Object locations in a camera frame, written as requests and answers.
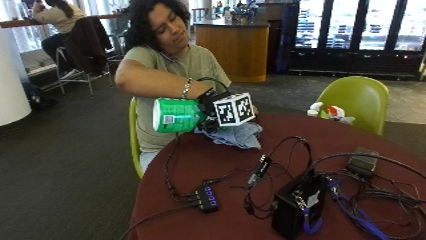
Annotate green chair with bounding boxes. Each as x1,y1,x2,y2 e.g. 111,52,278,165
127,96,146,180
314,75,391,136

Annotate black hub with blue ports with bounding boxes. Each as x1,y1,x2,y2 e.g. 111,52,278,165
193,184,221,215

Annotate the person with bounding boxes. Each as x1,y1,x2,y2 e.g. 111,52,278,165
113,0,233,174

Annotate dark bag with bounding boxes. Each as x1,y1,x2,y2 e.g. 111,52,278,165
21,81,59,108

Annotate white column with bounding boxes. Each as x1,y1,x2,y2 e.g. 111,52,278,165
0,25,33,127

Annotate bottles on counter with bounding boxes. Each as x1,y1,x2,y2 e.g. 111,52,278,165
211,0,259,25

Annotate grey bench cushion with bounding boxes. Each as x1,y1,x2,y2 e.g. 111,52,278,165
18,48,59,77

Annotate white marker cube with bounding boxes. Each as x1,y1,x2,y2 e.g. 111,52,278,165
211,92,258,128

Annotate dark jacket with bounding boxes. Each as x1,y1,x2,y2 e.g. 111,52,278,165
61,16,114,76

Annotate black box computer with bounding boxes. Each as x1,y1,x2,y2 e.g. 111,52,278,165
270,172,330,240

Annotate wooden round counter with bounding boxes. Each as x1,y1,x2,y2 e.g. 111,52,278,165
193,19,271,84

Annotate green cylindrical canister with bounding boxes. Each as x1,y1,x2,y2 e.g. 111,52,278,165
151,97,207,134

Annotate thin black cable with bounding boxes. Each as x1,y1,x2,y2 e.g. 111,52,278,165
117,203,199,240

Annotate tangle of black cables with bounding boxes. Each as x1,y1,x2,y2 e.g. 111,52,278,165
241,135,426,240

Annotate blue cloth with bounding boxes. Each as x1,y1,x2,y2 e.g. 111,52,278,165
194,121,263,150

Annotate black power brick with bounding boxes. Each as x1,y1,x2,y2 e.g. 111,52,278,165
344,146,380,178

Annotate small black adapter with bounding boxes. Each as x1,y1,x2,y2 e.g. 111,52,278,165
253,153,272,179

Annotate braided black cable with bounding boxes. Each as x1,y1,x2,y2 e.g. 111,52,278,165
161,132,202,203

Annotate blue cable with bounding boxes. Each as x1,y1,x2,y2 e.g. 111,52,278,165
302,179,392,240

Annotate wooden bar ledge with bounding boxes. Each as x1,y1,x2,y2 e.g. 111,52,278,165
0,13,122,30

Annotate black glove cable loop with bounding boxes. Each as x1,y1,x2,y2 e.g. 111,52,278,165
195,76,233,98

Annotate silver bracelet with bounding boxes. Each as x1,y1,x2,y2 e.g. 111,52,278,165
181,77,194,100

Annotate glass door refrigerators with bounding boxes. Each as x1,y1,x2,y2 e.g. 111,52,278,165
286,0,426,81

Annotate white spray bottle red trigger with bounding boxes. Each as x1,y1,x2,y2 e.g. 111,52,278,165
306,101,356,126

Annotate metal chair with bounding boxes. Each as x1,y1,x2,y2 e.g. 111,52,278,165
54,34,125,98

